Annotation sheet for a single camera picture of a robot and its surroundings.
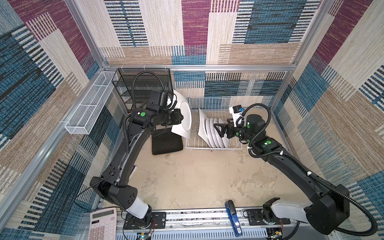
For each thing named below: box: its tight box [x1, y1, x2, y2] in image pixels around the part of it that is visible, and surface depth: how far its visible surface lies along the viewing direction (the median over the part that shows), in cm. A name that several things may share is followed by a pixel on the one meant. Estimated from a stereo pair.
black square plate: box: [151, 127, 183, 155], surface depth 102 cm
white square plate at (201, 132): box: [197, 107, 211, 148], surface depth 88 cm
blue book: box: [129, 165, 138, 181], surface depth 91 cm
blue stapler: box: [225, 200, 243, 237], surface depth 73 cm
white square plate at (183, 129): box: [171, 89, 192, 140], surface depth 81 cm
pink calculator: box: [88, 207, 117, 240], surface depth 73 cm
